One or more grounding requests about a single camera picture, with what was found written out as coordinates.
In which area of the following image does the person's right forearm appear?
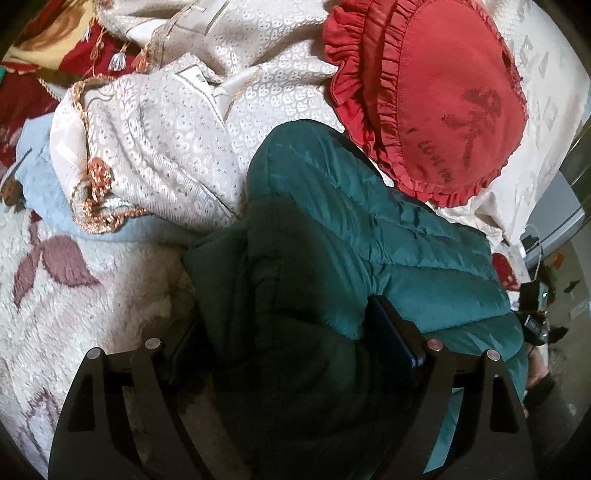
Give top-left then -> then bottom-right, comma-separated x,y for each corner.
525,357 -> 574,464

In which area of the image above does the green quilted jacket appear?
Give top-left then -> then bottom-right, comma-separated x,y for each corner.
182,119 -> 529,480

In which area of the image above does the red heart-shaped frilled pillow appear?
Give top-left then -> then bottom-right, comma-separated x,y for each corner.
322,0 -> 528,208

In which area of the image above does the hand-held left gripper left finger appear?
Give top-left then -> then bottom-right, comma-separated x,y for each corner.
48,318 -> 218,480

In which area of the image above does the white cable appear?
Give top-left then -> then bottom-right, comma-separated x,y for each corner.
526,225 -> 546,283

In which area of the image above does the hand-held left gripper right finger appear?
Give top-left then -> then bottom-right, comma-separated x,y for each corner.
369,295 -> 539,480

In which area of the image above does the grey appliance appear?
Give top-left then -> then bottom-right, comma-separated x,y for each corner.
522,185 -> 587,259

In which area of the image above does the cream embroidered bedspread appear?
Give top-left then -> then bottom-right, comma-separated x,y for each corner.
51,0 -> 587,245

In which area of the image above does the light blue towel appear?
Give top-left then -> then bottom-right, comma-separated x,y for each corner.
14,115 -> 185,245

